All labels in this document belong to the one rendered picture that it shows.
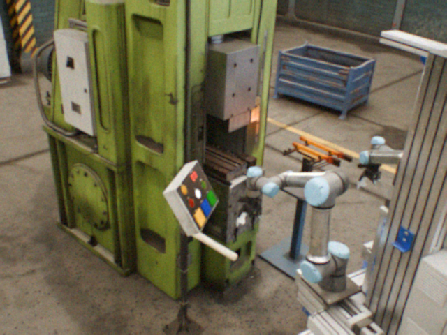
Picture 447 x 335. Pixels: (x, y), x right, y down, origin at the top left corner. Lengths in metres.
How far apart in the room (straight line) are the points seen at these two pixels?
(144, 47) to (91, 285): 1.79
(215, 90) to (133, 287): 1.63
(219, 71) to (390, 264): 1.37
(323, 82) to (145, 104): 4.08
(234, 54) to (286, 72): 4.28
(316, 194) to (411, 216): 0.42
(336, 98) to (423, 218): 4.66
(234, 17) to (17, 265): 2.47
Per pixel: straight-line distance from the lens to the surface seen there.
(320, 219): 2.16
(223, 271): 3.43
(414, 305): 2.29
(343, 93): 6.63
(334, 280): 2.45
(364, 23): 11.10
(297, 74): 6.89
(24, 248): 4.17
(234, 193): 3.06
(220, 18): 2.81
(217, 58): 2.73
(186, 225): 2.52
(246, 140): 3.32
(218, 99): 2.80
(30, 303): 3.67
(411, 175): 2.13
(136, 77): 2.95
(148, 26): 2.82
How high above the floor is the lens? 2.47
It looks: 29 degrees down
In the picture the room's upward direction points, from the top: 3 degrees clockwise
